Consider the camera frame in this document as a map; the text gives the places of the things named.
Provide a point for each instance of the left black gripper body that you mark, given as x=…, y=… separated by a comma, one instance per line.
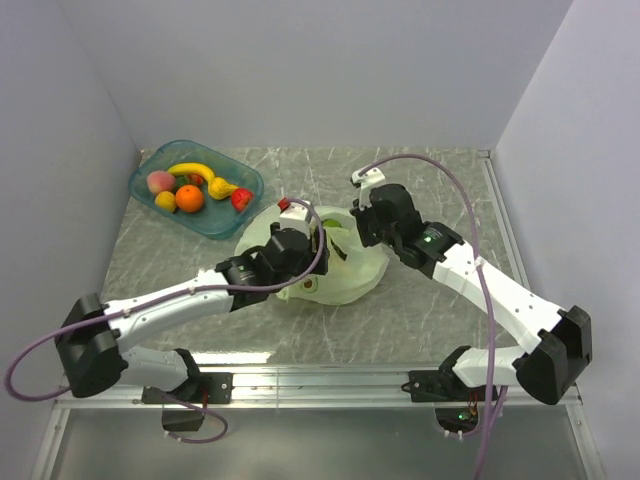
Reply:
x=305, y=264

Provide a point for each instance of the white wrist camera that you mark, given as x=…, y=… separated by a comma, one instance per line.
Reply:
x=365, y=181
x=294, y=216

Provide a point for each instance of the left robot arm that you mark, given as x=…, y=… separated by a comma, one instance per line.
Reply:
x=102, y=344

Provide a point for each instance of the blue transparent plastic tray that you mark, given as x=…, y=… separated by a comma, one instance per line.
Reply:
x=216, y=220

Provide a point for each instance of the yellow pear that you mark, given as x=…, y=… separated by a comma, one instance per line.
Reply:
x=219, y=189

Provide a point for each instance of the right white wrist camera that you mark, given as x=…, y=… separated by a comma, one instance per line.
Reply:
x=365, y=181

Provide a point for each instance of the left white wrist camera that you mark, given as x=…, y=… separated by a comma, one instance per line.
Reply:
x=294, y=216

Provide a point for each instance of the light green plastic bag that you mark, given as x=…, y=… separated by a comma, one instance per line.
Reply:
x=354, y=270

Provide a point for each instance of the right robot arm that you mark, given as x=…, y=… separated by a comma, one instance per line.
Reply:
x=554, y=345

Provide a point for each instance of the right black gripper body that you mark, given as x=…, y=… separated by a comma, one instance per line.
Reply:
x=371, y=233

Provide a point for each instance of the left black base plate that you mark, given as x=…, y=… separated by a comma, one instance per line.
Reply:
x=211, y=388

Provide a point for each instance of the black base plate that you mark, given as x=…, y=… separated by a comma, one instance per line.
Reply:
x=434, y=386
x=211, y=388

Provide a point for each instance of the pink peach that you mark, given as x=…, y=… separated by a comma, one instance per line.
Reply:
x=160, y=181

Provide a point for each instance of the black box under rail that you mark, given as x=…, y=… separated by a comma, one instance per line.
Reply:
x=181, y=420

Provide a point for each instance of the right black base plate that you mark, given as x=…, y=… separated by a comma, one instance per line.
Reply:
x=434, y=386

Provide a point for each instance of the small yellow lemon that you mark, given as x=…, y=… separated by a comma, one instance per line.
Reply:
x=166, y=201

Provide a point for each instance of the orange fruit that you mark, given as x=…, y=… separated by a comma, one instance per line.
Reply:
x=189, y=198

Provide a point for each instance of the right side aluminium rail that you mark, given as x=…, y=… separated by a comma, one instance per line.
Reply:
x=505, y=227

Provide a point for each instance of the aluminium mounting rail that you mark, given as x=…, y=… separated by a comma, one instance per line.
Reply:
x=304, y=386

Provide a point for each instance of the small red strawberry behind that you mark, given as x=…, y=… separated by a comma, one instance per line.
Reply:
x=190, y=179

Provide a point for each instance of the yellow banana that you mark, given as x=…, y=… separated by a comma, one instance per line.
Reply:
x=192, y=168

